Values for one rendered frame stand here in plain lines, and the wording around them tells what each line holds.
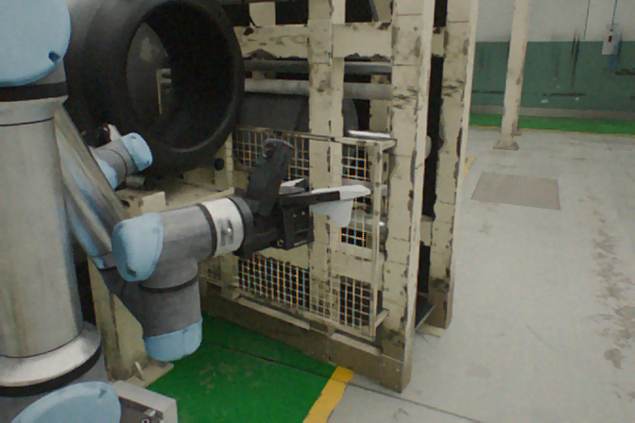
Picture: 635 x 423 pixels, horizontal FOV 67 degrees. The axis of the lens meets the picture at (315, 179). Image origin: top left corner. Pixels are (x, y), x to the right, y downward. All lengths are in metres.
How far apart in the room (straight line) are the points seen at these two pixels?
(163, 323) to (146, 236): 0.12
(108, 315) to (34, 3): 1.63
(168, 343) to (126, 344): 1.43
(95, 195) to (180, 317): 0.19
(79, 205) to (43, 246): 0.15
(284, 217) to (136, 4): 0.86
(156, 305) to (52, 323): 0.12
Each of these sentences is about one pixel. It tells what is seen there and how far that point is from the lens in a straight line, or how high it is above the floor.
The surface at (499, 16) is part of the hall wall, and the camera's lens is 10.44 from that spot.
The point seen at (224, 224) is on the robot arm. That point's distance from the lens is 0.63.
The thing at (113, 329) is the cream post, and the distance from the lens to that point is 2.03.
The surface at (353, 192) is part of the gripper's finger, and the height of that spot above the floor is 1.07.
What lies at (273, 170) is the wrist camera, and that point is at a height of 1.11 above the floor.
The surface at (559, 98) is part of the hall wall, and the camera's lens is 10.37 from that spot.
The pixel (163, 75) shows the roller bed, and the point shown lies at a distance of 2.07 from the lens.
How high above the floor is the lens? 1.28
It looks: 15 degrees down
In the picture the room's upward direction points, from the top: straight up
